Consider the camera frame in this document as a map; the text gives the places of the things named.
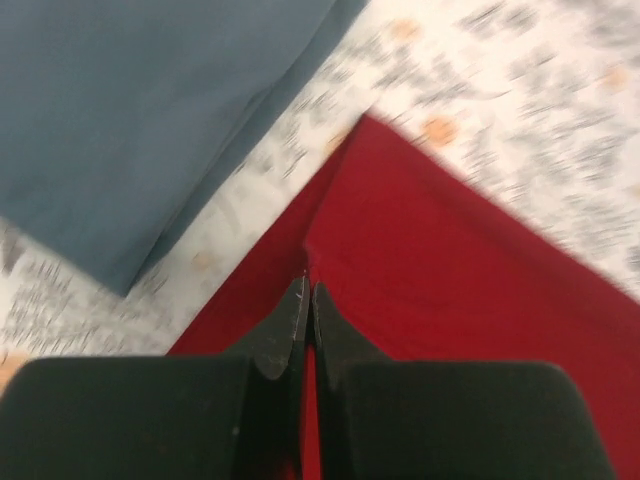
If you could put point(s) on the red t-shirt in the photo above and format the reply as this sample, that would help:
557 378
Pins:
426 268

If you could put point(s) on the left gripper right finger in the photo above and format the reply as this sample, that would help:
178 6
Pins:
385 419

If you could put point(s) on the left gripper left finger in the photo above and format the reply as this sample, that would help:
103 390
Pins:
232 415

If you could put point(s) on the floral patterned table mat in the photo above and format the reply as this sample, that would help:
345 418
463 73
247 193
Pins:
535 103

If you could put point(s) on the folded blue-grey t-shirt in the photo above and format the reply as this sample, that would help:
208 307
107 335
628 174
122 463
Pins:
119 119

